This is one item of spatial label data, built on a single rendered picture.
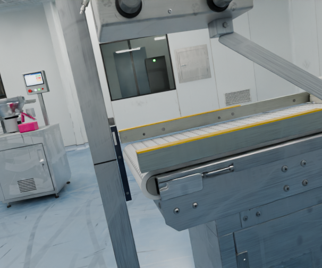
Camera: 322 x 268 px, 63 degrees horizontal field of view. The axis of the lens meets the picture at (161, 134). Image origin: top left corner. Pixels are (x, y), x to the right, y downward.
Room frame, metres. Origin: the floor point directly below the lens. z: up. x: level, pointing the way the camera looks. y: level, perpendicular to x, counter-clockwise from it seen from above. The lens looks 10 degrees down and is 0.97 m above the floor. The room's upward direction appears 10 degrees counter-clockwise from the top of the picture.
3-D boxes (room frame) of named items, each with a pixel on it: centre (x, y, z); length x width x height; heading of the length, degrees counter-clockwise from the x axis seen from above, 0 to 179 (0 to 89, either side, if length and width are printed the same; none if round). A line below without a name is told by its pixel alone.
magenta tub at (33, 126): (2.77, 1.34, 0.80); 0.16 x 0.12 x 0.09; 93
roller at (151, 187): (0.53, 0.05, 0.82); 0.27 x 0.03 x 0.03; 13
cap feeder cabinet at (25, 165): (2.96, 1.50, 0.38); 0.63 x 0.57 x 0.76; 93
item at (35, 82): (3.11, 1.30, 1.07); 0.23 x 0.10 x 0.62; 93
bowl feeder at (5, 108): (3.01, 1.55, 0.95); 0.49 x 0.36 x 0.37; 93
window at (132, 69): (5.58, 0.21, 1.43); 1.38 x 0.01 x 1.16; 93
